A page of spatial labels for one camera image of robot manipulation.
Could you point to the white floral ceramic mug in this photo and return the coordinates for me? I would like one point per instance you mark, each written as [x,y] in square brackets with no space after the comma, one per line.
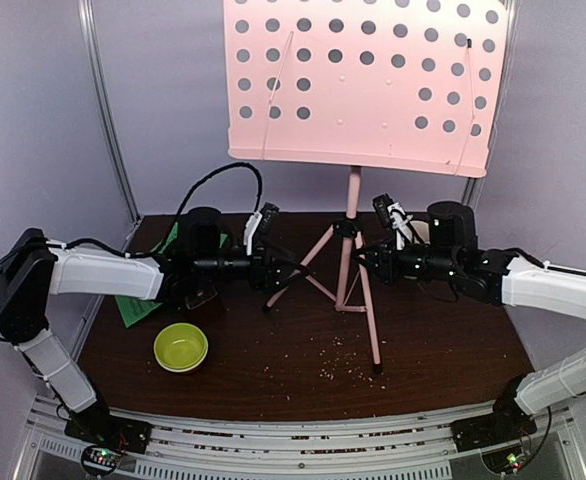
[421,232]

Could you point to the right aluminium frame post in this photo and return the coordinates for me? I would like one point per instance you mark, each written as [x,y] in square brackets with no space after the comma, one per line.
[488,58]

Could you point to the green sheet music page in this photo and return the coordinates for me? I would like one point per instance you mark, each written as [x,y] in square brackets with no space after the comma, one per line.
[133,310]
[167,246]

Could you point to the brown wooden metronome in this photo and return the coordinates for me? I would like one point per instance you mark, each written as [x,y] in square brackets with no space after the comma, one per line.
[203,306]

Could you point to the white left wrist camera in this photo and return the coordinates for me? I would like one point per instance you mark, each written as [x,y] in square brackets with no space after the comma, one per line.
[258,227]

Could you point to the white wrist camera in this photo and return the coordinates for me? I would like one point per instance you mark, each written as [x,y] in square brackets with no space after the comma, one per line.
[393,217]
[258,227]

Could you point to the green plastic bowl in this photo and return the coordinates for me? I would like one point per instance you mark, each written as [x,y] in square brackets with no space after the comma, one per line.
[180,348]

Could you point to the aluminium frame post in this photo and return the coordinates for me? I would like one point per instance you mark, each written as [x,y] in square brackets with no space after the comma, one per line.
[89,32]
[488,58]

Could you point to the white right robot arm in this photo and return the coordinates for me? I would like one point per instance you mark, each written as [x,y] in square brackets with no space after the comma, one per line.
[552,292]

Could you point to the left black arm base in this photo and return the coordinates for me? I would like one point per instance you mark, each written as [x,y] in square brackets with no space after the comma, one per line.
[98,426]

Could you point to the left aluminium frame post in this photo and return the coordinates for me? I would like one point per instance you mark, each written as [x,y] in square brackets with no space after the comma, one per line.
[89,32]

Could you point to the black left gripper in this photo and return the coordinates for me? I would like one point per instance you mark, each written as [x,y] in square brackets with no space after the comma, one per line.
[267,282]

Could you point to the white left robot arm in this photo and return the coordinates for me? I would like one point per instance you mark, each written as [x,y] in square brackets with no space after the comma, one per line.
[37,268]

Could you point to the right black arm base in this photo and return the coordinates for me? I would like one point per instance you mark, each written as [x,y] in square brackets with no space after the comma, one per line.
[506,422]

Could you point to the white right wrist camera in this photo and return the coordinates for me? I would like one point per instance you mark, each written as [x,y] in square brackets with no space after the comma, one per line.
[393,217]

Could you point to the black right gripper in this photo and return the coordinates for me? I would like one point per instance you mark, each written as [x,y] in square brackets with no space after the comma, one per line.
[385,258]

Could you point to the pink music stand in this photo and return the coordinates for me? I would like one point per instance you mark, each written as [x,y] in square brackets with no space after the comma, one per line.
[356,83]

